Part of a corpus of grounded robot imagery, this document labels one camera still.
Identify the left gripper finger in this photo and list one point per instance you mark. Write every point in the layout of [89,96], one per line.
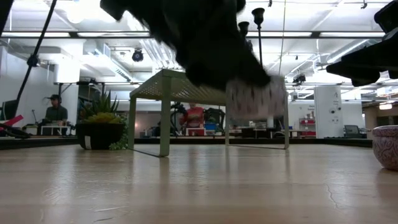
[206,73]
[245,71]

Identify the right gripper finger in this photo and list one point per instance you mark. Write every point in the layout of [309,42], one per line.
[390,17]
[354,70]

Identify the patterned round candle tin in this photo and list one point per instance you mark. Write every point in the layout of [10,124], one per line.
[387,149]
[255,99]

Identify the tall black candlestick holder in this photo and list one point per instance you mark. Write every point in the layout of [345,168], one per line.
[244,26]
[258,14]

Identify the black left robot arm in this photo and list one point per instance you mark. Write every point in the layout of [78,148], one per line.
[4,12]

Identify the person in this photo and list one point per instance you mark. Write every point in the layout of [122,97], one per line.
[56,113]
[194,116]

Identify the white column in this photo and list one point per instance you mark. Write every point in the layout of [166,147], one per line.
[328,112]

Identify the black ceiling spotlight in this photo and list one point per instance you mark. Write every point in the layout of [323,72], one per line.
[299,78]
[137,56]

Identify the green perforated metal shelf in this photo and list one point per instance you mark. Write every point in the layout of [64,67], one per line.
[166,109]

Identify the small white table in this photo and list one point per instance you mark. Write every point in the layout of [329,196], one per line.
[54,127]
[196,129]

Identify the black office chair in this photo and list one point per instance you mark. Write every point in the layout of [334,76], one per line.
[352,130]

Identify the red storage shelf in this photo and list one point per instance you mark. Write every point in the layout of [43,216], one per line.
[308,122]

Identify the black overhead rig beam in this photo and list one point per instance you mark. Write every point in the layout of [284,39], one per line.
[93,34]

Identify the succulent plant in black pot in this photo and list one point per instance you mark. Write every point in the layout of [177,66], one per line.
[99,133]

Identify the black stand with round base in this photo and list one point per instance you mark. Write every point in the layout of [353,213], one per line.
[32,60]

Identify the red object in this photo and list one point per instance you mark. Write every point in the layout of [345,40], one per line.
[15,119]

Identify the black monitor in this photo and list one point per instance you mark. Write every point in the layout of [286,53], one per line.
[9,109]

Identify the black table frame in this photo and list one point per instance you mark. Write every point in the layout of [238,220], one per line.
[186,140]

